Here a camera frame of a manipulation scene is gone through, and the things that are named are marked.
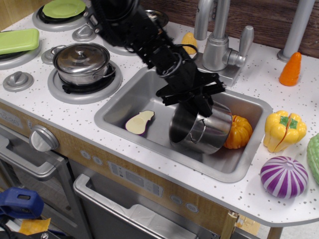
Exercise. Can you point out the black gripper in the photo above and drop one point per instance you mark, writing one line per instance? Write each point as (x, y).
(186, 84)

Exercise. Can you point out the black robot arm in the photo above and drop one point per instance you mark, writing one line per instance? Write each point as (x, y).
(125, 23)

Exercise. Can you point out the grey sink basin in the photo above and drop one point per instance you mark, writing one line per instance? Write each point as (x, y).
(139, 94)

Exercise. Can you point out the lidded steel pot front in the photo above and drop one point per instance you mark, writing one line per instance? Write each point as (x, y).
(83, 64)

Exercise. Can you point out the silver toy faucet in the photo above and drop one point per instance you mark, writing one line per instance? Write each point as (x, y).
(218, 57)

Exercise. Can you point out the orange toy pumpkin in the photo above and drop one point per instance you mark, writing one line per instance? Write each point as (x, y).
(240, 133)

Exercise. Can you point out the yellow toy corn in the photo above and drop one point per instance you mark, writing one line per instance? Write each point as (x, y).
(189, 43)

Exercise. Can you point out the toy eggplant half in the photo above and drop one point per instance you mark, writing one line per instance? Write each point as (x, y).
(138, 123)

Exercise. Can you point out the yellow toy bell pepper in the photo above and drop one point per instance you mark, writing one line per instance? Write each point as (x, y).
(283, 129)

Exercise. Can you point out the orange toy carrot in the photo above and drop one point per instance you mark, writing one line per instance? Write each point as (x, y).
(291, 72)

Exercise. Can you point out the lidded steel saucepan back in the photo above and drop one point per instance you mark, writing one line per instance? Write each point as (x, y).
(159, 16)

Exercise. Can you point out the back right stove burner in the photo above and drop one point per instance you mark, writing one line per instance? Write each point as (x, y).
(118, 50)

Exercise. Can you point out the stove burner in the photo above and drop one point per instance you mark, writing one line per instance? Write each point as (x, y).
(8, 61)
(85, 94)
(118, 50)
(45, 23)

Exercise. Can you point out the front right stove burner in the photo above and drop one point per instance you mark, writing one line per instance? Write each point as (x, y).
(85, 94)

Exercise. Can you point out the purple striped toy onion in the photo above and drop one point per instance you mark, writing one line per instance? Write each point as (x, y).
(284, 177)

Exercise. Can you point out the green toy vegetable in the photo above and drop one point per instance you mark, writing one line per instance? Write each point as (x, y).
(313, 156)

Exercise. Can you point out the grey vertical pole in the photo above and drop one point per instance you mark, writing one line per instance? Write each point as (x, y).
(297, 30)

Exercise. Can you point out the grey stove knob middle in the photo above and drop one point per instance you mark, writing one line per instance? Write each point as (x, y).
(84, 34)

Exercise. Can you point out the grey stove knob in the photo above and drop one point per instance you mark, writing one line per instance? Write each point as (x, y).
(84, 34)
(18, 81)

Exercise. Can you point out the grey stove knob hidden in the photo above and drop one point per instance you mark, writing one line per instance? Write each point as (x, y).
(48, 56)

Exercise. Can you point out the grey oven dial knob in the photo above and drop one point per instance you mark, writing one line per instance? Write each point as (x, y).
(42, 140)

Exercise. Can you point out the round green plate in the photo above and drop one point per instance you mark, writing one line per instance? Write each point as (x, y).
(63, 8)

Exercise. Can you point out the back left stove burner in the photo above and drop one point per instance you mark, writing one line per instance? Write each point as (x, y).
(45, 23)

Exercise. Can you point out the grey stove knob left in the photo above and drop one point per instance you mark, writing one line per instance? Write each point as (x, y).
(18, 81)

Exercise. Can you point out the front left stove burner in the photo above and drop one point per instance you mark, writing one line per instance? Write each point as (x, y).
(8, 61)

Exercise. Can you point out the green rectangular lid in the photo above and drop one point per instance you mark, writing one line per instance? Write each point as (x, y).
(18, 41)

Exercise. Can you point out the orange tape piece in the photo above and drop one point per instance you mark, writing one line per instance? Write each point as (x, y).
(33, 226)

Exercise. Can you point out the grey dishwasher door handle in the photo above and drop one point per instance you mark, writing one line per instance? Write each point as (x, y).
(122, 214)

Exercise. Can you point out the grey oven door handle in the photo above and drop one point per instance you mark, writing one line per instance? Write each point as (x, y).
(41, 166)

